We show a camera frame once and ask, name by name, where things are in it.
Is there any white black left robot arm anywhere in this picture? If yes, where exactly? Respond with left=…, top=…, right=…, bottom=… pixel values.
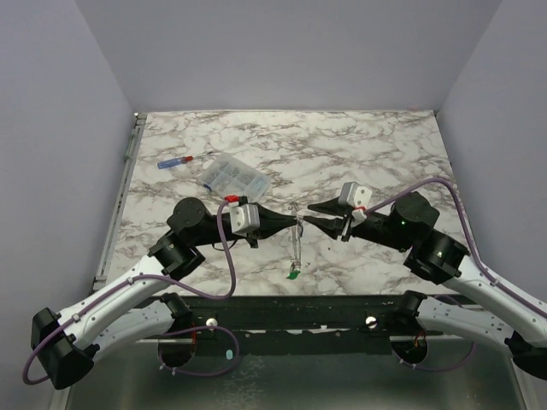
left=22, top=196, right=297, bottom=390

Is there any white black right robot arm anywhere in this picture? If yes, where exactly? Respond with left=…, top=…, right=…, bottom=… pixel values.
left=305, top=191, right=546, bottom=379

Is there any green key tag key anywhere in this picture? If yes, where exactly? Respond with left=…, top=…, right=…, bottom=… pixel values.
left=286, top=270, right=300, bottom=280

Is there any clear plastic screw organizer box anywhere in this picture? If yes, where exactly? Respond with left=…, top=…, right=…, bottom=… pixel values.
left=199, top=153, right=271, bottom=202

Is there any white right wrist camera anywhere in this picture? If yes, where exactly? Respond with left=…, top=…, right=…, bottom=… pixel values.
left=338, top=182, right=373, bottom=209

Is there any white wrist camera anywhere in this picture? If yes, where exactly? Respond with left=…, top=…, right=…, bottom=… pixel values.
left=229, top=203, right=261, bottom=236
left=338, top=182, right=373, bottom=209

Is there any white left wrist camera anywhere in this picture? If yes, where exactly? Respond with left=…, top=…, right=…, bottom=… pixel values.
left=229, top=203, right=261, bottom=236

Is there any black front mounting rail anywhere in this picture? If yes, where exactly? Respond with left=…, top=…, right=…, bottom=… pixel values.
left=140, top=292, right=445, bottom=355

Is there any blue red handled screwdriver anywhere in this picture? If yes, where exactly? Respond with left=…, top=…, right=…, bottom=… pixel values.
left=156, top=150, right=215, bottom=169

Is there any aluminium table edge rail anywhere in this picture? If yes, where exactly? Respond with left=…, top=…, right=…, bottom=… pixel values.
left=91, top=113, right=148, bottom=293

